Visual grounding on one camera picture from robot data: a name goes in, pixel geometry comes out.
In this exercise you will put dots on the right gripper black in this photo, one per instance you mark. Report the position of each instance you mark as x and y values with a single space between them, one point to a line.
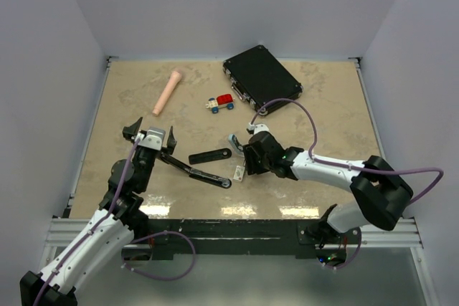
251 166

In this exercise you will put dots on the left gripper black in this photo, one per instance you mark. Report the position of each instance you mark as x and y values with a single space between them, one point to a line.
130 132

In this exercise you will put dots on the white staple box sleeve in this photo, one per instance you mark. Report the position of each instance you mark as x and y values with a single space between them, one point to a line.
239 173

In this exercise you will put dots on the black stapler base plate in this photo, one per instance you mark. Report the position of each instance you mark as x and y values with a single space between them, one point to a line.
210 156

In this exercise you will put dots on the black stapler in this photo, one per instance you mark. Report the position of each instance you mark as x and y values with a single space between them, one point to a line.
196 173

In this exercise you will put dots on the light blue stapler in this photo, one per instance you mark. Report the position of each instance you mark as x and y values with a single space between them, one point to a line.
236 145

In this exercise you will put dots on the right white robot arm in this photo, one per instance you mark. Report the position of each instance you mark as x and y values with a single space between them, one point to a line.
380 195

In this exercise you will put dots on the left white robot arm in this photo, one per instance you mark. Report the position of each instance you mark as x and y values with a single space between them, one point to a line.
117 222

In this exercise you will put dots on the red white toy car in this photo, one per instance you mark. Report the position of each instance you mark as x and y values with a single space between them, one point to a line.
223 101

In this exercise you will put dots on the pink plastic flashlight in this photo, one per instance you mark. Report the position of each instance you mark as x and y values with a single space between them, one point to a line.
173 81

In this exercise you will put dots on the black metal-edged briefcase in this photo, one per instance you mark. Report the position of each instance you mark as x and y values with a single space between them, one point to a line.
260 79

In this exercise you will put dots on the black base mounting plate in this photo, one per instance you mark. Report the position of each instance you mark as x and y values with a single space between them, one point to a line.
256 237

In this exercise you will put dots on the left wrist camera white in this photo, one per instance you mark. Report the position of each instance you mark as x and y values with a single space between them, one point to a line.
153 138

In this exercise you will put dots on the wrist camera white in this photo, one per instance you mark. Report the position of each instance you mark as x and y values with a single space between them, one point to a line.
153 138
254 129

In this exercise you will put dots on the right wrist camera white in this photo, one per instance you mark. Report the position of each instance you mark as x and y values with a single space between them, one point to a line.
254 129

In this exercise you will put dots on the aluminium frame rail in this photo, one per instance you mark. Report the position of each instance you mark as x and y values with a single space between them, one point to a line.
404 235

